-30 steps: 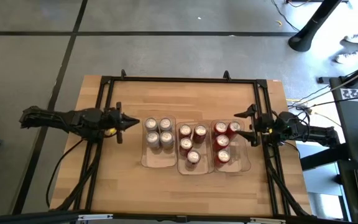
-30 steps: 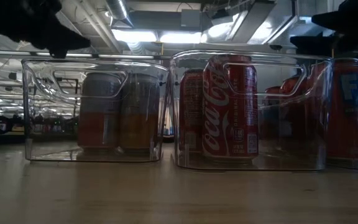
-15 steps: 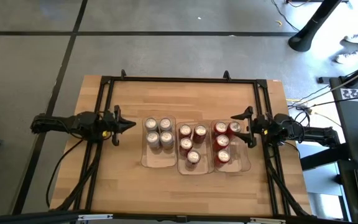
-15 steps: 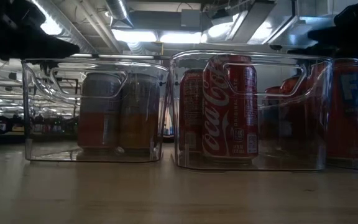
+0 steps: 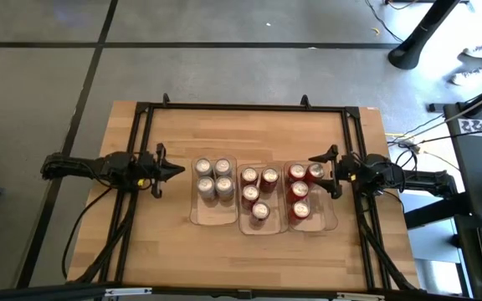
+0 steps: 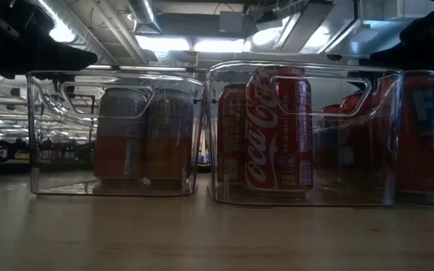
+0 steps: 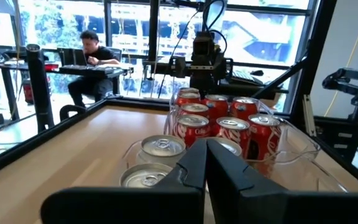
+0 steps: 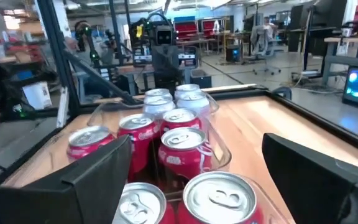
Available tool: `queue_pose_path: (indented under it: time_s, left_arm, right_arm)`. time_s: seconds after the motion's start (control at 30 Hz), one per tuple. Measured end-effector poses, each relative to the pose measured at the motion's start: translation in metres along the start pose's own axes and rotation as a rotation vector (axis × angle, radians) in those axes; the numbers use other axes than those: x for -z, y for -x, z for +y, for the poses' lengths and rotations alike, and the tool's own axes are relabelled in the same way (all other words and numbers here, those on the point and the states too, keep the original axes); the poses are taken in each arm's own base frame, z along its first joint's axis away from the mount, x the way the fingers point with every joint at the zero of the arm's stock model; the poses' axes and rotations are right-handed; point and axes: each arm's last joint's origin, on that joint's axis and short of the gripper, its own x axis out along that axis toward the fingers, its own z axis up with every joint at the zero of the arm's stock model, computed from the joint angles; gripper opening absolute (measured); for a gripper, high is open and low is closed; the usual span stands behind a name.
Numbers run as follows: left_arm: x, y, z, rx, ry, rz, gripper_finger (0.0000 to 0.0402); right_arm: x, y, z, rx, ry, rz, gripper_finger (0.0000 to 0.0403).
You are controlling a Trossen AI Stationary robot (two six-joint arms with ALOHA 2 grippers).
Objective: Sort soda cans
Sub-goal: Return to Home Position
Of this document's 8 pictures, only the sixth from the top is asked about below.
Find clear plastic bin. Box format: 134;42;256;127
204;59;405;207
388;69;434;207
26;69;206;198

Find red Coca-Cola can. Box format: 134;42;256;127
216;83;249;186
244;66;314;193

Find ceiling light strip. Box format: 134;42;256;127
38;0;77;43

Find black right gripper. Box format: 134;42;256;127
362;0;434;73

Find silver and orange soda can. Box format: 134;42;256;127
144;89;196;184
93;87;149;184

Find grey ceiling junction box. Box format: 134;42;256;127
219;11;244;34

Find round silver duct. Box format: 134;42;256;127
128;0;162;34

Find ceiling light panel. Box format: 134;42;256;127
136;35;191;53
193;37;245;53

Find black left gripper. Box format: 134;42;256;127
2;0;98;78

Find grey ceiling pipe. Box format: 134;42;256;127
87;64;209;73

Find corrugated silver duct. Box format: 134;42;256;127
28;0;146;69

